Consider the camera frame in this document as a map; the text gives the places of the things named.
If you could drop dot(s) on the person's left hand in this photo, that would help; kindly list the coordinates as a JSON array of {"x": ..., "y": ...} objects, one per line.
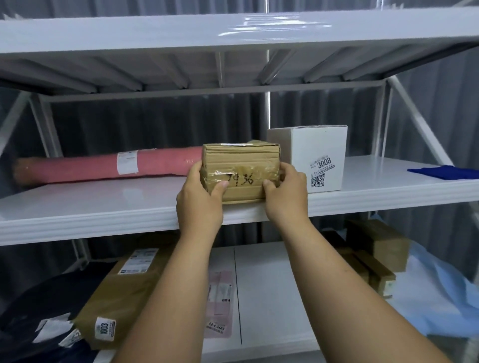
[{"x": 198, "y": 207}]

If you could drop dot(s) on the person's right hand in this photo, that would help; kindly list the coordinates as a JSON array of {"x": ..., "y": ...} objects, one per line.
[{"x": 288, "y": 204}]

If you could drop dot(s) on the person's left thumb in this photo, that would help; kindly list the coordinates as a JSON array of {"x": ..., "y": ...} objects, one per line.
[{"x": 219, "y": 189}]

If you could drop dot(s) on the person's right thumb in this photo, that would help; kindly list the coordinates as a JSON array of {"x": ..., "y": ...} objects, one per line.
[{"x": 270, "y": 189}]

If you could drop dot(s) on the taped brown cardboard box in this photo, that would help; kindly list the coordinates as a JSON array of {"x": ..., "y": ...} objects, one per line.
[{"x": 241, "y": 168}]

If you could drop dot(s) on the person's left forearm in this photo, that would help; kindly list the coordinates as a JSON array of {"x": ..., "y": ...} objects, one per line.
[{"x": 168, "y": 295}]

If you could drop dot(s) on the person's right forearm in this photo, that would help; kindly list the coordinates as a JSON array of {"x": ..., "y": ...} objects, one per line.
[{"x": 348, "y": 295}]

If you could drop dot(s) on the white cardboard box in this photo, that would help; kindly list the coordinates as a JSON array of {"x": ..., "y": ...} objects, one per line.
[{"x": 318, "y": 157}]

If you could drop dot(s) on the pink wrapped roll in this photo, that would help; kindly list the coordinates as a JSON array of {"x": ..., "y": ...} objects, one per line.
[{"x": 108, "y": 166}]

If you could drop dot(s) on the pink flat packet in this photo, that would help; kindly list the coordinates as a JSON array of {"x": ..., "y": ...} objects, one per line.
[{"x": 220, "y": 303}]

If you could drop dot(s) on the white metal shelf rack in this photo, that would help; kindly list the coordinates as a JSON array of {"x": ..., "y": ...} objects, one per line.
[{"x": 239, "y": 74}]

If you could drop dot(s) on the large brown cardboard box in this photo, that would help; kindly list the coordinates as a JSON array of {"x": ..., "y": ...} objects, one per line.
[{"x": 378, "y": 243}]

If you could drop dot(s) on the small brown cardboard box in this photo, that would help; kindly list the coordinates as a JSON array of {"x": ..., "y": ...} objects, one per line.
[{"x": 370, "y": 273}]

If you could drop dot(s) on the brown paper parcel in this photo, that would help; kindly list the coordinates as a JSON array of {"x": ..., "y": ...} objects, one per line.
[{"x": 119, "y": 299}]

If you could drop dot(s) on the blue cloth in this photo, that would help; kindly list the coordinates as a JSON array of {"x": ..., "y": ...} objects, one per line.
[{"x": 445, "y": 172}]

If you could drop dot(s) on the light blue plastic bag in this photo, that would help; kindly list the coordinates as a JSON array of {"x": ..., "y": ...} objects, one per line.
[{"x": 438, "y": 295}]

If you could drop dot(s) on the black plastic bag parcel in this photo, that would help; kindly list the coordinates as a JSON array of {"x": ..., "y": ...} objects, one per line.
[{"x": 37, "y": 318}]

